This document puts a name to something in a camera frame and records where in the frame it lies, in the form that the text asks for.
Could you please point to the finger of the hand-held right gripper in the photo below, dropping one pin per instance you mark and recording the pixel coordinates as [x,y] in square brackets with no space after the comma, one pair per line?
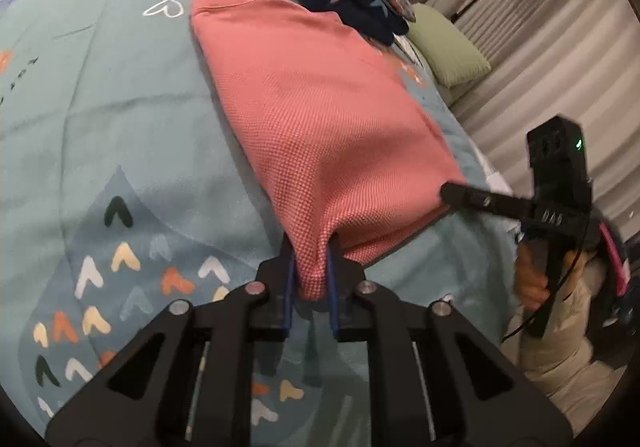
[480,200]

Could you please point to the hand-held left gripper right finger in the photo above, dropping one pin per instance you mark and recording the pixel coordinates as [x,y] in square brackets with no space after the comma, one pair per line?
[332,292]

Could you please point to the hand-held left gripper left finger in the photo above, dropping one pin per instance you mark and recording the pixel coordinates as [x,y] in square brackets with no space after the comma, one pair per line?
[289,297]

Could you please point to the pink knit shirt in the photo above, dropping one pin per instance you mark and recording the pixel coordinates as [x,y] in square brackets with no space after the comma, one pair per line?
[325,127]

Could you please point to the person's right forearm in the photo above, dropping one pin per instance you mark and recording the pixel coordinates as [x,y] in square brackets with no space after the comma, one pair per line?
[560,347]

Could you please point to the person's right hand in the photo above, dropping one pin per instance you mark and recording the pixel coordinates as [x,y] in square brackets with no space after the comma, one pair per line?
[531,277]

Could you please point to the beige curtain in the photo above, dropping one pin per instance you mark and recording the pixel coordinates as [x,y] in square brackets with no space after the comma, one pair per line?
[550,52]

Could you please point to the large green pillow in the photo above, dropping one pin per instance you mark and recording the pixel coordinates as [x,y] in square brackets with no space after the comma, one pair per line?
[450,47]

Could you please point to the teal printed blanket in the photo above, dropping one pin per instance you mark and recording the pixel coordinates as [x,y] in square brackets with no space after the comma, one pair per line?
[125,127]

